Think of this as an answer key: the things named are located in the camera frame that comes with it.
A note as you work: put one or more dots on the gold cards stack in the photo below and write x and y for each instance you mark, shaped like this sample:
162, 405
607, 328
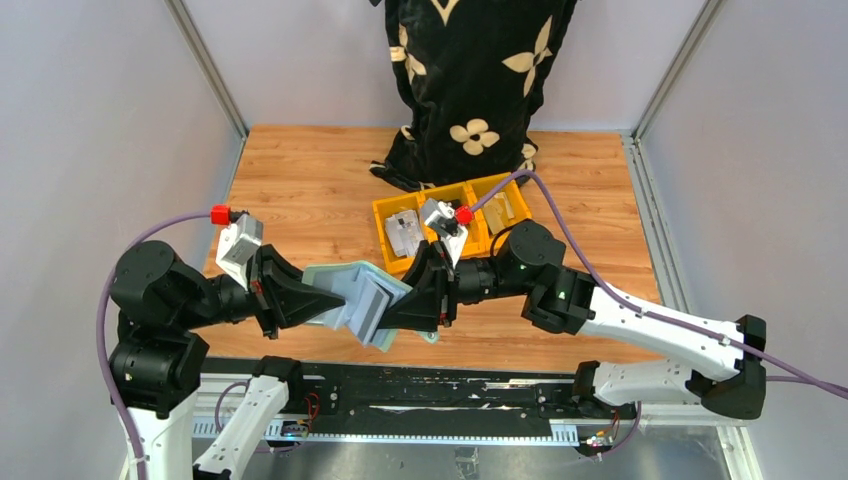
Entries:
498, 213

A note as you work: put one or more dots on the black floral blanket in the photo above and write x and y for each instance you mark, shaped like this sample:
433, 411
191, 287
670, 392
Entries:
472, 74

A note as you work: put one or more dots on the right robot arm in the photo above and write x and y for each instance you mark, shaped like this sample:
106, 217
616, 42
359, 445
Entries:
715, 364

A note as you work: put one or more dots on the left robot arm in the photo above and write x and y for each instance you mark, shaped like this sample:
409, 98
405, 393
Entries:
156, 365

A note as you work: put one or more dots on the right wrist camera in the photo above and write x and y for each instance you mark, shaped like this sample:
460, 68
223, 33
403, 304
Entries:
442, 218

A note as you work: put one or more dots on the green card holder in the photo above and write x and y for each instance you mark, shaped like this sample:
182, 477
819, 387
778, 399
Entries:
346, 280

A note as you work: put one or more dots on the aluminium frame rail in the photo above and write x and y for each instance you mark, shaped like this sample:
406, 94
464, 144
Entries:
437, 411

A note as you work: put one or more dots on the silver credit card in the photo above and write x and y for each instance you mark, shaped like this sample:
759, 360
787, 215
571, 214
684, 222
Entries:
368, 310

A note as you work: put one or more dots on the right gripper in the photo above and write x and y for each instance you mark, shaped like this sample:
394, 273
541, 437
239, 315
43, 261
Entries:
419, 308

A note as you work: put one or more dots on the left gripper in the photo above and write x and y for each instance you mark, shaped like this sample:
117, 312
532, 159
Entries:
293, 297

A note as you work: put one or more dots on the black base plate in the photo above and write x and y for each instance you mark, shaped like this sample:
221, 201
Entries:
430, 397

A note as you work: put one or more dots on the silver cards stack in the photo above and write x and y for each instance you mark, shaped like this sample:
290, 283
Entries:
404, 233

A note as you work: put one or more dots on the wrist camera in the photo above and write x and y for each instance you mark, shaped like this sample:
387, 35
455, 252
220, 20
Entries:
442, 218
237, 244

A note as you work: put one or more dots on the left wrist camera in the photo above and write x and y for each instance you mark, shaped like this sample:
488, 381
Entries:
237, 244

